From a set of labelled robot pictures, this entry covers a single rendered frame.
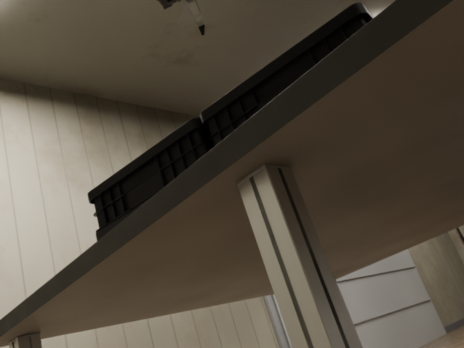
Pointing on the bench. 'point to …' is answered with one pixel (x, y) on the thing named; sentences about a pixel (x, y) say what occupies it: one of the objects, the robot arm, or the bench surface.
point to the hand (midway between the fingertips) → (195, 18)
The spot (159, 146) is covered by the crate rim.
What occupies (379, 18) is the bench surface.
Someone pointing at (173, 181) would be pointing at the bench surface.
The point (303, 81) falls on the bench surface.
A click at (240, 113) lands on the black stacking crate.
